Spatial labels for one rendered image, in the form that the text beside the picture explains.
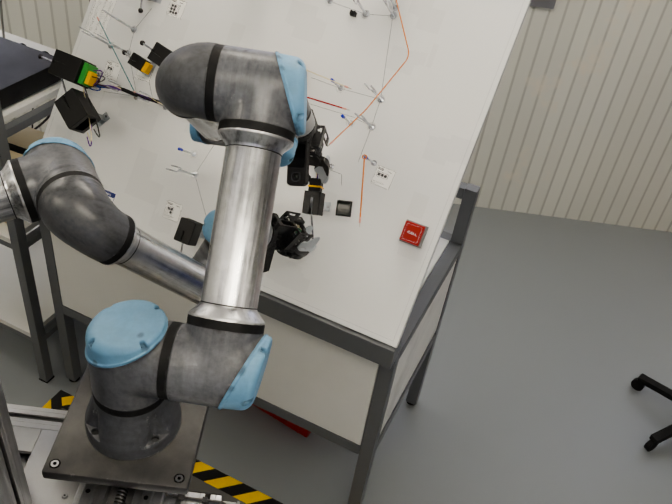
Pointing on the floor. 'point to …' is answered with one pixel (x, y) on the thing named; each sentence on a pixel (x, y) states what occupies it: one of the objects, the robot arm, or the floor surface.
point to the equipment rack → (26, 241)
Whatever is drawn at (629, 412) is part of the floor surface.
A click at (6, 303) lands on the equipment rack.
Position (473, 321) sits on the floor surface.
